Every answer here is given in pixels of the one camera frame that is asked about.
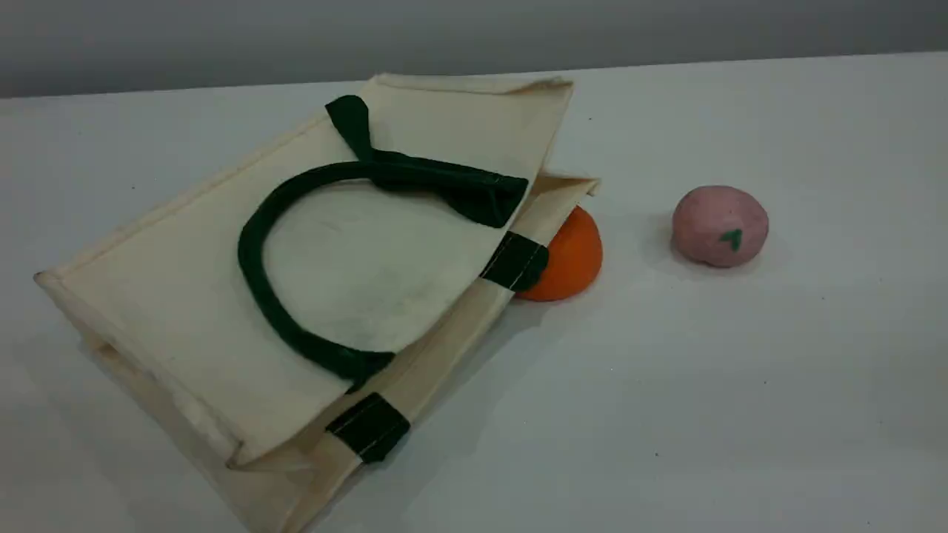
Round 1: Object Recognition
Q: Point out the beige paper bag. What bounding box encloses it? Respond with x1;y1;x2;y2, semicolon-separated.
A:
33;72;601;533

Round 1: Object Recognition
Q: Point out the orange persimmon shaped pastry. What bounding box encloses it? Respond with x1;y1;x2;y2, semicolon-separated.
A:
515;205;604;304

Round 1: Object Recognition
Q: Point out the pink round pastry green leaf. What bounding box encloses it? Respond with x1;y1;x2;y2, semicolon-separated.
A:
671;184;770;269

